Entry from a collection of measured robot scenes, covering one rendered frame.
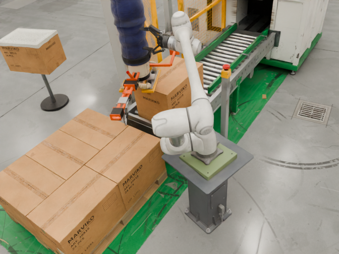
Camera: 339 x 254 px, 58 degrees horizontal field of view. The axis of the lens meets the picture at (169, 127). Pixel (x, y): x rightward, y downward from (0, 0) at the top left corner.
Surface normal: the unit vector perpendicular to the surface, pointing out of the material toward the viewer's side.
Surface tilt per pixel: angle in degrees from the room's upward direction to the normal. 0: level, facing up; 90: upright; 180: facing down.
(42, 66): 90
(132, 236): 0
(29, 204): 0
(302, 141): 0
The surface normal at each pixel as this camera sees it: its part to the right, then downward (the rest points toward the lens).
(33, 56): -0.30, 0.65
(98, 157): -0.09, -0.75
